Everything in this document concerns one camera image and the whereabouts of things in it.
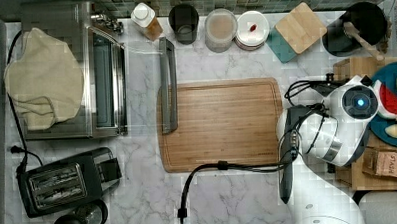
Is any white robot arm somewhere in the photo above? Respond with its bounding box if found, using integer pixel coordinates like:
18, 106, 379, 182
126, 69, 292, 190
276, 75, 379, 224

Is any bamboo drawer cabinet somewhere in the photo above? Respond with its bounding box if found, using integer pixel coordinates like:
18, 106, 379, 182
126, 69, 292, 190
330, 55, 397, 193

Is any large wooden cutting board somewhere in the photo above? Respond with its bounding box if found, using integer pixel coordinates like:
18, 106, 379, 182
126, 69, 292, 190
158, 77, 283, 173

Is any stainless toaster oven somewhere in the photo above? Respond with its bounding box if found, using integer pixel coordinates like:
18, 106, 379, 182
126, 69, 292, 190
21, 1, 178, 140

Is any cereal jar with white lid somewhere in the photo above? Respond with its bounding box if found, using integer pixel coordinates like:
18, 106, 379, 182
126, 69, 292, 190
204, 8, 238, 53

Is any dark round cup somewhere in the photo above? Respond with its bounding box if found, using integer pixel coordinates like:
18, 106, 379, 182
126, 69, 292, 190
168, 4, 199, 44

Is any stack of white plates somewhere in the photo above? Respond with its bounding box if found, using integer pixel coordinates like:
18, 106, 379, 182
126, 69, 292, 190
235, 11, 270, 51

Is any glass bottle with white cap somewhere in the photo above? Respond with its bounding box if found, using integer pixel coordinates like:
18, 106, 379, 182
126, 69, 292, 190
131, 3, 163, 42

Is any teal box with bamboo lid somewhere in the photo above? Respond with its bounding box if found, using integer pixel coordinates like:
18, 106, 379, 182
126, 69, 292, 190
266, 2, 327, 63

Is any beige cloth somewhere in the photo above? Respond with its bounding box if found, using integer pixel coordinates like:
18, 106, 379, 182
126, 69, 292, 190
4, 28, 84, 131

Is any black two-slot toaster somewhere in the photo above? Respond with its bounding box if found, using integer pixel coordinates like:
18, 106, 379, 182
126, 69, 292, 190
17, 147, 122, 218

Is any wooden spoon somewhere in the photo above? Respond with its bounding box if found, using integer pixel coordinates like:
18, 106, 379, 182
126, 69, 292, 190
343, 22, 385, 62

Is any small cardboard box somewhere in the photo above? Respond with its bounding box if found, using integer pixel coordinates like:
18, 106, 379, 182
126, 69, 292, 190
362, 148, 397, 178

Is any plush watermelon slice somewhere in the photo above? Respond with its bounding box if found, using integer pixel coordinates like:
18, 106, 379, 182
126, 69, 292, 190
373, 80, 397, 119

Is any teal round plate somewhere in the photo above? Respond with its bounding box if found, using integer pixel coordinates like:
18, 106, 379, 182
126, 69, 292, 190
370, 62, 397, 147

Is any black pot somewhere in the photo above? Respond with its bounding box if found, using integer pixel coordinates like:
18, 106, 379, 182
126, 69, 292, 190
322, 2, 388, 57

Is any black cable bundle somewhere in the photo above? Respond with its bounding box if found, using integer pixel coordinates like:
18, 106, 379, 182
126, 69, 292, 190
171, 72, 344, 224

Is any toaster power cord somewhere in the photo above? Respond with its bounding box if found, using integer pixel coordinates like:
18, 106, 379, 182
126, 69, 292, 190
4, 29, 45, 177

